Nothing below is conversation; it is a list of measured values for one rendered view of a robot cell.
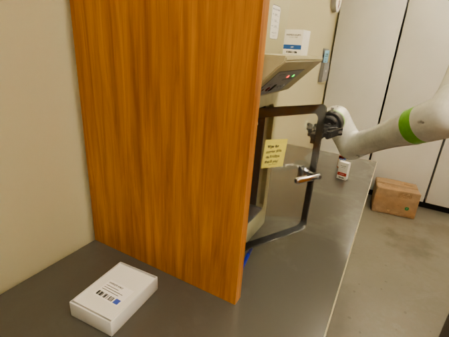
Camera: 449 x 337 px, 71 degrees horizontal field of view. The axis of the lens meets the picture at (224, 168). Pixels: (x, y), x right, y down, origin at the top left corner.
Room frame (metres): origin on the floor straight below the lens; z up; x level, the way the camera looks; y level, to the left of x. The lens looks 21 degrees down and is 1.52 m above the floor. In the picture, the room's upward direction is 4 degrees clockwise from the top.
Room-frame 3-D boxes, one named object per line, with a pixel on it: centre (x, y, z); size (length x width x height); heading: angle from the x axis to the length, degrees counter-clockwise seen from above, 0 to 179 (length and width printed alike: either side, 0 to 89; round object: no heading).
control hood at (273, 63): (0.81, -0.13, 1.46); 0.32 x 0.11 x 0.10; 152
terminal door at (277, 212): (0.79, -0.14, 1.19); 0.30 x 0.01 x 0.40; 124
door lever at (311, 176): (0.80, -0.22, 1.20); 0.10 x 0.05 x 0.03; 124
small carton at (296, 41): (0.88, -0.17, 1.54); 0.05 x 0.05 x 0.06; 57
